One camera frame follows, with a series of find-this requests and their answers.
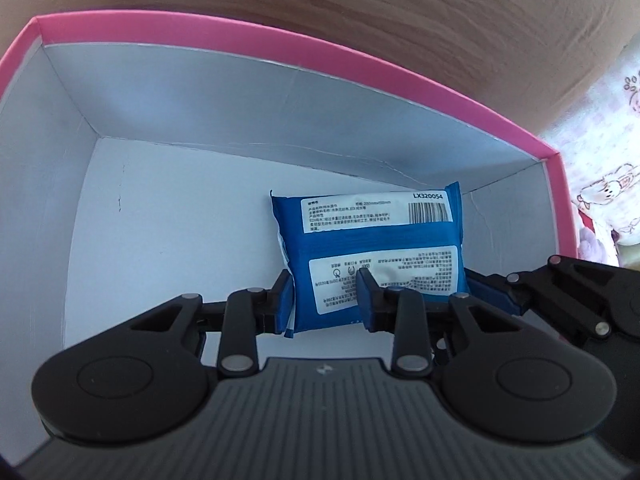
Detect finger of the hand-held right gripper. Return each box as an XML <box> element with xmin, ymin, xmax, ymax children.
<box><xmin>465</xmin><ymin>255</ymin><xmax>640</xmax><ymax>347</ymax></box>

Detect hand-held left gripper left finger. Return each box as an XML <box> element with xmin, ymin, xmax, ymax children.
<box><xmin>127</xmin><ymin>269</ymin><xmax>296</xmax><ymax>377</ymax></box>

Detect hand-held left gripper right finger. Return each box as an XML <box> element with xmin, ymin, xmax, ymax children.
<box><xmin>356</xmin><ymin>267</ymin><xmax>539</xmax><ymax>377</ymax></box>

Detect blue wet wipes pack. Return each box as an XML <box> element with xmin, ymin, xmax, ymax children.
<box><xmin>270</xmin><ymin>182</ymin><xmax>472</xmax><ymax>338</ymax></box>

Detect lavender yarn ball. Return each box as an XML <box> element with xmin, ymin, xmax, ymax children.
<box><xmin>577</xmin><ymin>227</ymin><xmax>608</xmax><ymax>266</ymax></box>

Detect pink cardboard box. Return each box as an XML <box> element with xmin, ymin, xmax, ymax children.
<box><xmin>0</xmin><ymin>15</ymin><xmax>578</xmax><ymax>467</ymax></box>

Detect pink checked pillow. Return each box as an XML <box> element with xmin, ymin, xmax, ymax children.
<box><xmin>537</xmin><ymin>35</ymin><xmax>640</xmax><ymax>267</ymax></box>

